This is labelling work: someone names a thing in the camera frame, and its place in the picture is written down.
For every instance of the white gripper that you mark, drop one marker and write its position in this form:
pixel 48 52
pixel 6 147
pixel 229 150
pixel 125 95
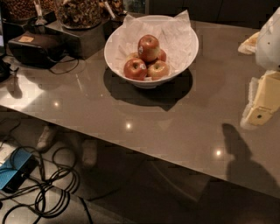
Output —
pixel 269 48

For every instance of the red apple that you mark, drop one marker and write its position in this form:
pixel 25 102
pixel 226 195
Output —
pixel 162 55
pixel 135 69
pixel 158 70
pixel 148 48

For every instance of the white ceramic bowl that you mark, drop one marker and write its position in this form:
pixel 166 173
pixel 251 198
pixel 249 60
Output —
pixel 109 53

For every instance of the back left yellowish apple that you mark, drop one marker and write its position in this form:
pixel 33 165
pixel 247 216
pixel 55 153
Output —
pixel 132 56

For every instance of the white paper liner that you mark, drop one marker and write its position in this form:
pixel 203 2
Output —
pixel 173 33

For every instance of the grey jar stand block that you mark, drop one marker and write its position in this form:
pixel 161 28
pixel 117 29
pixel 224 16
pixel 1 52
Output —
pixel 80 43

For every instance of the right white shoe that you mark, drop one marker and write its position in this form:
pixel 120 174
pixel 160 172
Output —
pixel 89 153

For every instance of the white shoe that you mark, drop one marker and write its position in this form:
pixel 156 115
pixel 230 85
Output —
pixel 45 140
pixel 89 153

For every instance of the glass jar of granola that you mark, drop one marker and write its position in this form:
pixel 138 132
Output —
pixel 78 14

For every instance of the black VR headset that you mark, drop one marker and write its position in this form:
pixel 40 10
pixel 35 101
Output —
pixel 37 50

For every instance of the metal scoop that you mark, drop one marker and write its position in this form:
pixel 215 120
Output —
pixel 40 19

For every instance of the left white shoe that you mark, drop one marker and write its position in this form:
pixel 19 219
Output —
pixel 45 140

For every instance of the glass jar of nuts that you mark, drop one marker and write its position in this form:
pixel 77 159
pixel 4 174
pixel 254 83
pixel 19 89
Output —
pixel 18 10

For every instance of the blue electronics box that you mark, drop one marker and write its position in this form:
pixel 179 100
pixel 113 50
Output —
pixel 16 169

